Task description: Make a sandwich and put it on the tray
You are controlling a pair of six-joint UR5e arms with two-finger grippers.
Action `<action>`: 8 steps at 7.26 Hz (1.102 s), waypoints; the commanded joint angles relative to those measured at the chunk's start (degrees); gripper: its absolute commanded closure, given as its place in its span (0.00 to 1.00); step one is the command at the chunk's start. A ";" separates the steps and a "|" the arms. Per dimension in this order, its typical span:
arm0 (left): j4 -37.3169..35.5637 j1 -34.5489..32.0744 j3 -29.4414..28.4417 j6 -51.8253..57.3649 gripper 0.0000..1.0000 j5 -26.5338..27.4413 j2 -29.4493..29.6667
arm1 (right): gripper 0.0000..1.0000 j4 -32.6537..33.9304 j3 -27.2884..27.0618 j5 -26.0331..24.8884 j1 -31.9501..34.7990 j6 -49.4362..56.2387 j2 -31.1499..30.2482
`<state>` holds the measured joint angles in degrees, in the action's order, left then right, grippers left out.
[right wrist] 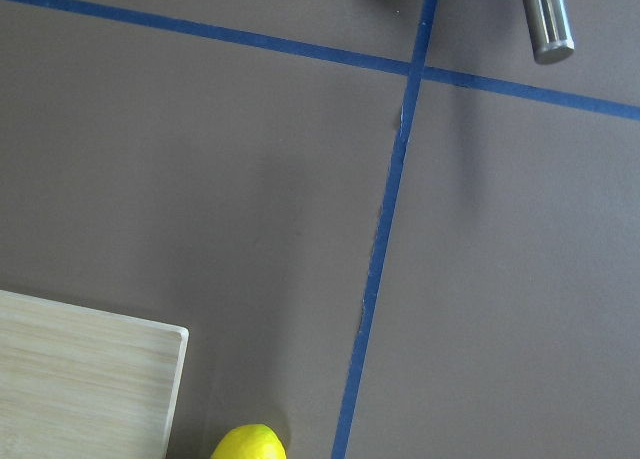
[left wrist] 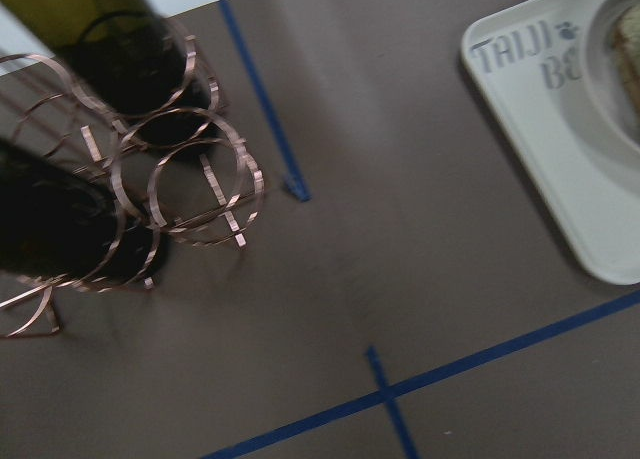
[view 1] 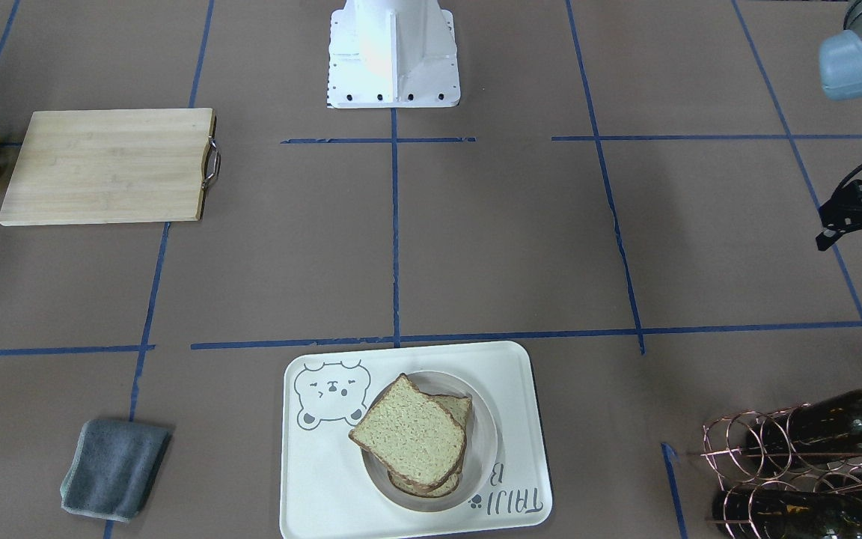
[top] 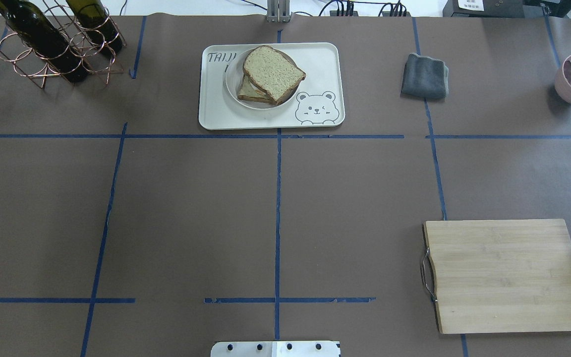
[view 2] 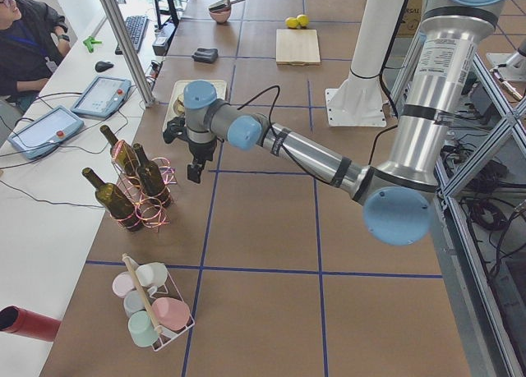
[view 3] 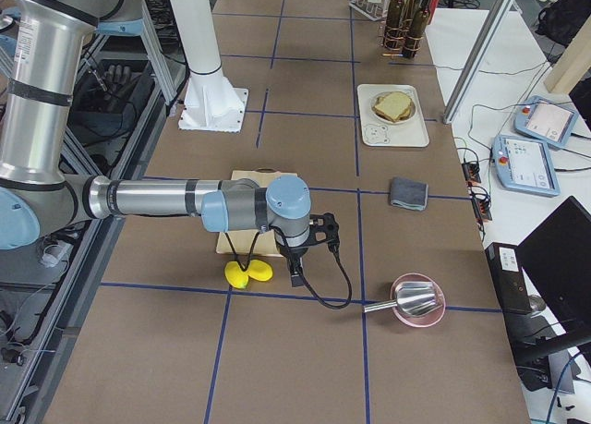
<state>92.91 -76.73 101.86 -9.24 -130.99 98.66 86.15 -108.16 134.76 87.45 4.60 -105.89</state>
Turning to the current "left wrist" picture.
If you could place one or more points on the bread slice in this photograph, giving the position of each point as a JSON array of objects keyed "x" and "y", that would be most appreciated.
[{"x": 622, "y": 47}]

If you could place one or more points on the white round plate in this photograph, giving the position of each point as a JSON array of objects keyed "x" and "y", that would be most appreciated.
[{"x": 603, "y": 116}]

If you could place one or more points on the cream bear tray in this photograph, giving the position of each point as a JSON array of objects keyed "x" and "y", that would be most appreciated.
[{"x": 522, "y": 60}]

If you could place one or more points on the copper wire bottle rack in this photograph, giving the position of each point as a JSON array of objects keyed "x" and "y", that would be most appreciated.
[{"x": 205, "y": 191}]

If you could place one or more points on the dark wine bottle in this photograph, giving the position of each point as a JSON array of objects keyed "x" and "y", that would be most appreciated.
[
  {"x": 128, "y": 57},
  {"x": 54, "y": 223}
]

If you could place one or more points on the dark wine bottle upper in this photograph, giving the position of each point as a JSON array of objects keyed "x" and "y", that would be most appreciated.
[{"x": 54, "y": 223}]

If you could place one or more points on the dark wine bottle lower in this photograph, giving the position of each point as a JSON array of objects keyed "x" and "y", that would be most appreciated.
[{"x": 128, "y": 57}]

